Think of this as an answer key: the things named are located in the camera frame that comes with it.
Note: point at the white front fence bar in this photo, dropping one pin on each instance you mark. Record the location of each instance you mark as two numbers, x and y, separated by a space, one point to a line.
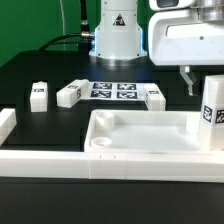
123 166

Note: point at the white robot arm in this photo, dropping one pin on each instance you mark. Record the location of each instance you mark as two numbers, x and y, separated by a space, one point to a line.
118 37

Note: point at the white left fence block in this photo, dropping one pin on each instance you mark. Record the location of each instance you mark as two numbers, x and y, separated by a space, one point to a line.
7 123

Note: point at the printed marker sheet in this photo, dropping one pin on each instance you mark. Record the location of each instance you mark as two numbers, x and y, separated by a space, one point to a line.
116 91

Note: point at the white desk top tray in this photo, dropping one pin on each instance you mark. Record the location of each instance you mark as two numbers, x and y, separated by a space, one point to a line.
133 131

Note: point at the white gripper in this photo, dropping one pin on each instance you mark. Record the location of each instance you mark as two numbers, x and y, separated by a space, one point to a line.
185 33

